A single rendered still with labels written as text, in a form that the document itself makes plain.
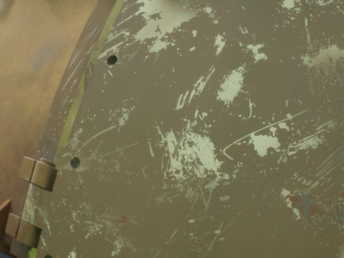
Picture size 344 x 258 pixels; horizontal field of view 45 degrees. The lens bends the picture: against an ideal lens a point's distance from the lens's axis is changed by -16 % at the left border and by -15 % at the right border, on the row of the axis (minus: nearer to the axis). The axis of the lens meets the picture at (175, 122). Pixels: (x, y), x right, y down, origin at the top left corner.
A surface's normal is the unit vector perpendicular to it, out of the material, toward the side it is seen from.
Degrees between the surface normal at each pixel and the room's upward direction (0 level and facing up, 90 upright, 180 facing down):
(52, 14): 90
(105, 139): 90
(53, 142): 90
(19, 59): 90
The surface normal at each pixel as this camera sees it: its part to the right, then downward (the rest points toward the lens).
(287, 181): -0.22, -0.32
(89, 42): -0.43, -0.36
